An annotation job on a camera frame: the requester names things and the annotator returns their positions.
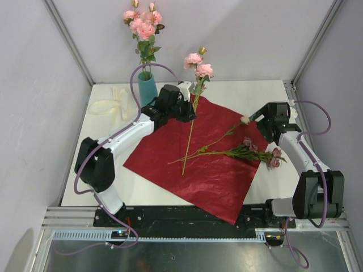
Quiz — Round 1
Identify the pink rose stem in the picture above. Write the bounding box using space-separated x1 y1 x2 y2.
122 1 155 64
133 2 165 65
181 46 215 176

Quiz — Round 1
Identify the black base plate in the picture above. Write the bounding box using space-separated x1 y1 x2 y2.
93 204 296 240

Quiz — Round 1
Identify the purple cable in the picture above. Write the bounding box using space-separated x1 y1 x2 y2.
73 63 182 196
285 100 332 269

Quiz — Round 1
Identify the dark red wrapping paper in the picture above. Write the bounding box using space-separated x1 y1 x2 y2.
124 97 268 223

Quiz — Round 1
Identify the teal conical vase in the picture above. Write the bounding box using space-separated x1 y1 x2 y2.
138 71 158 107

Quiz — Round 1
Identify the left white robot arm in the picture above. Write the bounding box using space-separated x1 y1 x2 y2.
75 82 196 227

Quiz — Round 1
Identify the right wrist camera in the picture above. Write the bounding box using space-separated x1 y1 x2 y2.
288 100 298 120

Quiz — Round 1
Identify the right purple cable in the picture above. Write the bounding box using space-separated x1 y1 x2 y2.
285 100 332 269

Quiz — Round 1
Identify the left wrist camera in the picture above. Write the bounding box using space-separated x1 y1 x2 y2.
177 81 195 101

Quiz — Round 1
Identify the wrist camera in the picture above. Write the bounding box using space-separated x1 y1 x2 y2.
288 100 298 120
177 81 195 101

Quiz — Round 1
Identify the dark mauve rose stem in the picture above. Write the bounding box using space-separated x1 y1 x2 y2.
186 138 287 169

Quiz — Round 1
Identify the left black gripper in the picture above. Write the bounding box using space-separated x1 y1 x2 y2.
167 95 197 124

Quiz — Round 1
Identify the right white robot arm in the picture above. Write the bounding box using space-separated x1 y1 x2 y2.
248 100 344 228

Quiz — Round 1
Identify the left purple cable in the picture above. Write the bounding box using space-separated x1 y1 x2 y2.
73 63 182 196

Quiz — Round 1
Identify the cream ribbon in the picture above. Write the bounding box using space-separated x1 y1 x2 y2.
88 86 131 127

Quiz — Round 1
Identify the grey slotted cable duct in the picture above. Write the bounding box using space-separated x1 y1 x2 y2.
52 229 284 243

